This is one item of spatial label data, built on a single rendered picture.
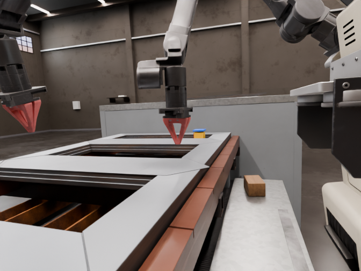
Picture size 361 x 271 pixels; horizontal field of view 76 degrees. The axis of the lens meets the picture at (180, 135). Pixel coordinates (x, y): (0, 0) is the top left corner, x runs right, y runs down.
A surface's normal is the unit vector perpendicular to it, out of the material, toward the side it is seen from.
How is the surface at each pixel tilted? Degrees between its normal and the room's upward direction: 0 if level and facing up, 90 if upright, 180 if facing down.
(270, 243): 0
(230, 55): 90
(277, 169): 90
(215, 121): 90
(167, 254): 0
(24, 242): 0
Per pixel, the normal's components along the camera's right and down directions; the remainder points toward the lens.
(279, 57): -0.26, 0.13
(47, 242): -0.05, -0.99
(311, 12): 0.00, -0.23
